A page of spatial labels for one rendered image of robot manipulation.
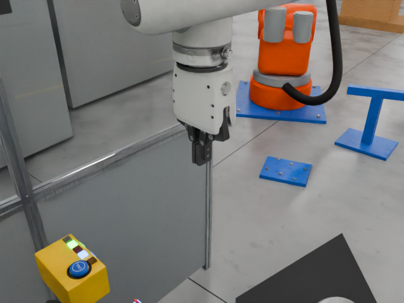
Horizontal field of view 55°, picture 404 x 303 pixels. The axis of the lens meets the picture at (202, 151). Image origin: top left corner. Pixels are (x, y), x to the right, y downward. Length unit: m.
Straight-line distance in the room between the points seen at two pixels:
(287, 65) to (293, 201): 1.60
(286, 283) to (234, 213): 1.96
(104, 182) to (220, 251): 1.16
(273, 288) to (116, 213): 0.96
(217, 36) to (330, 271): 0.55
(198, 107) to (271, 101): 3.54
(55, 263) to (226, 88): 0.62
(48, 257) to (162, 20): 0.71
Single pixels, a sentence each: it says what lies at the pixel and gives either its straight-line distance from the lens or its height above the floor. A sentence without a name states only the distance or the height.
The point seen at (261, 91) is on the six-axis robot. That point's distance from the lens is 4.13.
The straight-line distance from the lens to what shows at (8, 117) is 1.24.
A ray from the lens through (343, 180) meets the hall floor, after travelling 3.25.
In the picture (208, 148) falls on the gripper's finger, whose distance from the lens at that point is 0.64.
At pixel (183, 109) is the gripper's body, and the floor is 1.51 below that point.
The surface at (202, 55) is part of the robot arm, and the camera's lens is 0.54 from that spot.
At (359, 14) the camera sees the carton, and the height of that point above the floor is 0.21.
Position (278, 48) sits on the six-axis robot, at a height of 0.66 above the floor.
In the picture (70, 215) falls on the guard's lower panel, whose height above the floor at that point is 0.85.
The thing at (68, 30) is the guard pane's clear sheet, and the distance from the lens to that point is 1.28.
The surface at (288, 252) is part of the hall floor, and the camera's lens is 2.53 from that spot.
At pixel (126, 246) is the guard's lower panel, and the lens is 1.77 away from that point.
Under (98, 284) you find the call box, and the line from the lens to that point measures 0.99.
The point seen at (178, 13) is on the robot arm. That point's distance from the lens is 0.44.
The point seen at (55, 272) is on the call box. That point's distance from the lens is 0.99.
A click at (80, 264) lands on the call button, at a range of 0.97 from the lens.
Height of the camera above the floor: 1.77
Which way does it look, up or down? 31 degrees down
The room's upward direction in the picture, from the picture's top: straight up
